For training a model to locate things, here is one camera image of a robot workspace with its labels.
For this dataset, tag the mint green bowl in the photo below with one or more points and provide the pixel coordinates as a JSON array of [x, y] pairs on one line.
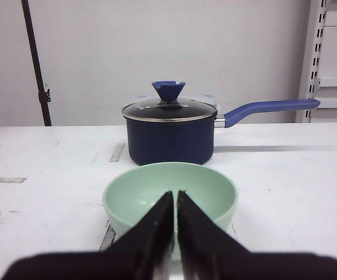
[[132, 194]]

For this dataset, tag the glass lid blue knob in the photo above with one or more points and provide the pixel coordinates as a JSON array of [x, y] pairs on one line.
[[168, 107]]

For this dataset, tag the black tripod pole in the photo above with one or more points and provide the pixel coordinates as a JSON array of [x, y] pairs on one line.
[[43, 95]]

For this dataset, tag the white slotted shelf rack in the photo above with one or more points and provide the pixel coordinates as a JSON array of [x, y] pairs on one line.
[[319, 68]]

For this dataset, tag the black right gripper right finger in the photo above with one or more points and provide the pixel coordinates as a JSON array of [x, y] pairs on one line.
[[208, 252]]

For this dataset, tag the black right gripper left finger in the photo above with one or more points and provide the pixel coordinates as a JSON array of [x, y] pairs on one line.
[[143, 252]]

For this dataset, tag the dark blue saucepan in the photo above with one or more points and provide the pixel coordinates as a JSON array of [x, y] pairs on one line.
[[193, 141]]

